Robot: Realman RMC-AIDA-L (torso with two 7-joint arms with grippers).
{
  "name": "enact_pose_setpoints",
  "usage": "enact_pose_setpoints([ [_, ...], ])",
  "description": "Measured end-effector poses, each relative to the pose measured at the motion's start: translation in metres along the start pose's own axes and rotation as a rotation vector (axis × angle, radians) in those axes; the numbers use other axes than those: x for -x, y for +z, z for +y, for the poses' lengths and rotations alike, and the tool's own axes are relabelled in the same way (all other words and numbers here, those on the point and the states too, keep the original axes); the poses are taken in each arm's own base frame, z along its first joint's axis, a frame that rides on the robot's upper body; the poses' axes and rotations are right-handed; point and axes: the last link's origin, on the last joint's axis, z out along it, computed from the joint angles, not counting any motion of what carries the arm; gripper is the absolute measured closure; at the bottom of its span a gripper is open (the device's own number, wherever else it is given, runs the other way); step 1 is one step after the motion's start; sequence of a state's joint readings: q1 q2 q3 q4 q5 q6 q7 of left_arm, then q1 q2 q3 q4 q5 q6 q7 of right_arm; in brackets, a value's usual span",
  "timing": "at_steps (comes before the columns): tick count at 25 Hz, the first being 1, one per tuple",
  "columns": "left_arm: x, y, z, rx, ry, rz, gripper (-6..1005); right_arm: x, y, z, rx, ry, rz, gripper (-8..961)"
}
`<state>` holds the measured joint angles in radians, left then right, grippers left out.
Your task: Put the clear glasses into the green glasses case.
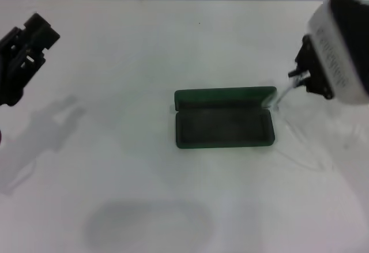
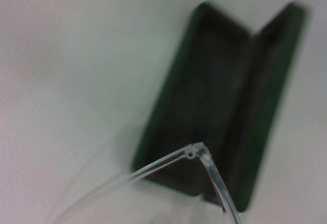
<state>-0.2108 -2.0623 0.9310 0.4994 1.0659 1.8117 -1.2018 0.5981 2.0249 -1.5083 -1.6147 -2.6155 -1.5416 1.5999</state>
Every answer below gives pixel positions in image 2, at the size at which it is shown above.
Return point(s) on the clear white glasses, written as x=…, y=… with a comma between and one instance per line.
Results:
x=190, y=153

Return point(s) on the green glasses case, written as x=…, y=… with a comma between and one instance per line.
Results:
x=214, y=101

